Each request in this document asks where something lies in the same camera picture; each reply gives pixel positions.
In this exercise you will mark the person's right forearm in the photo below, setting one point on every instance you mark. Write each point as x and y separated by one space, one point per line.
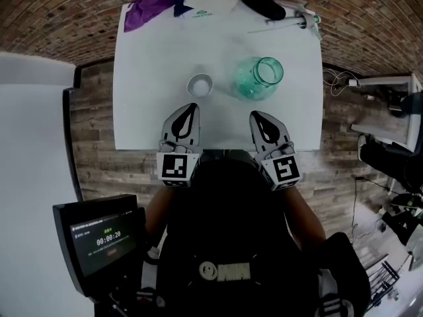
304 216

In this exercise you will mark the white power strip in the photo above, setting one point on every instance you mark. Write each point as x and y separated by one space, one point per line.
354 83

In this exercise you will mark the person's left forearm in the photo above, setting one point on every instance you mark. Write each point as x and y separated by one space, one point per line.
158 210

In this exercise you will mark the purple cloth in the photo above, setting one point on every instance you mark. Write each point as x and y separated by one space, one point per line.
145 12

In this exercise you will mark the black metal railing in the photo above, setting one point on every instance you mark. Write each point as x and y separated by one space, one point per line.
388 269

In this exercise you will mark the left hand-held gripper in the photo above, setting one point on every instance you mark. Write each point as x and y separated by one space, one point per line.
173 167

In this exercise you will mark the person's black clothed torso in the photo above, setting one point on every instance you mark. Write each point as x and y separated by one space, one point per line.
231 216

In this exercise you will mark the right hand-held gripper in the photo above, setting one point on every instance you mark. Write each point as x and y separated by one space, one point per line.
285 170

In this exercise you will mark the white table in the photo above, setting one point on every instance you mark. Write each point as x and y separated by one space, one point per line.
383 80

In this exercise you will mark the black cloth pouch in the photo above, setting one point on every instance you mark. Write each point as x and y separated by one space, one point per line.
261 3

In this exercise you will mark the black timer monitor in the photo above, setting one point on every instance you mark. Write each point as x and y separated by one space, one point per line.
105 243

